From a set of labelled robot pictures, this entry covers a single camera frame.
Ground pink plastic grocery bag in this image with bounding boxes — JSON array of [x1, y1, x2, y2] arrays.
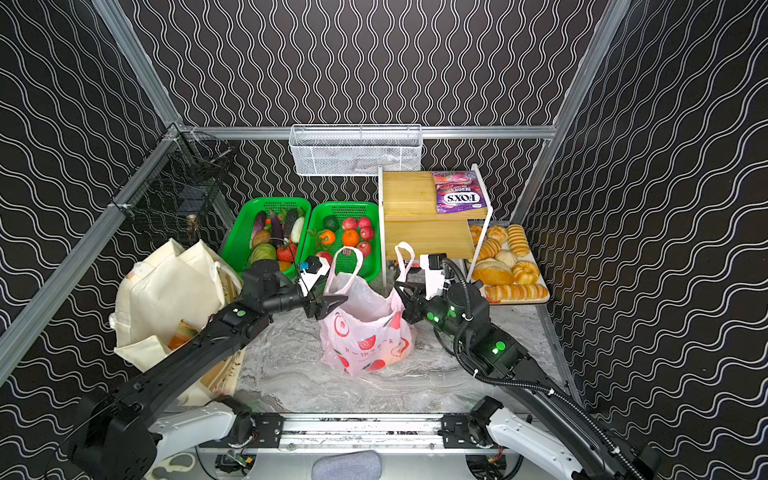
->
[[319, 246, 415, 376]]

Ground green plastic basket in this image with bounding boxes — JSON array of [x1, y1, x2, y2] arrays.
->
[[299, 201, 381, 282], [221, 197, 311, 279]]

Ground orange Fox's candy bag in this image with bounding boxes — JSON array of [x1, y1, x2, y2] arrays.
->
[[168, 321, 198, 350]]

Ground cream canvas tote bag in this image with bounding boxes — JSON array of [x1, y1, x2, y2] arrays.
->
[[109, 239, 243, 372]]

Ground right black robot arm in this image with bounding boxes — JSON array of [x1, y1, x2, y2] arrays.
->
[[393, 254, 661, 479]]

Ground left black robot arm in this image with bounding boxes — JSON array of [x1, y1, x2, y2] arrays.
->
[[62, 256, 347, 479]]

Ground red tomato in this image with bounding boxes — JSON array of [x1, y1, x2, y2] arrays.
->
[[277, 242, 298, 263]]

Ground green cabbage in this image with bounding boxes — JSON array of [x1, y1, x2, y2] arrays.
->
[[248, 242, 277, 266]]

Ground purple eggplant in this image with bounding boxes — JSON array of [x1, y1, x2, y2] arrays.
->
[[270, 211, 284, 248]]

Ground white wooden two-tier shelf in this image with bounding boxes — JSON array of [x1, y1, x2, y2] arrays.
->
[[377, 164, 493, 278]]

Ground tray of bread rolls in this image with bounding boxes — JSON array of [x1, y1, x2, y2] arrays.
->
[[470, 224, 550, 305]]

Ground purple Fox's berries candy bag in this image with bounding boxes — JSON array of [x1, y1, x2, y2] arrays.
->
[[432, 171, 487, 214]]

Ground grey padded cushion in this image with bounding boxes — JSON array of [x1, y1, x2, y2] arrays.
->
[[311, 451, 383, 480]]

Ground white wire wall basket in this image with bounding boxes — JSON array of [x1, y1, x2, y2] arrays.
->
[[289, 124, 423, 176]]

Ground black wire wall rack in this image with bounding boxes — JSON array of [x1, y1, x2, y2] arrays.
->
[[117, 132, 234, 250]]

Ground white-handled scissors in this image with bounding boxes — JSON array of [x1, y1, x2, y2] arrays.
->
[[144, 452, 197, 480]]

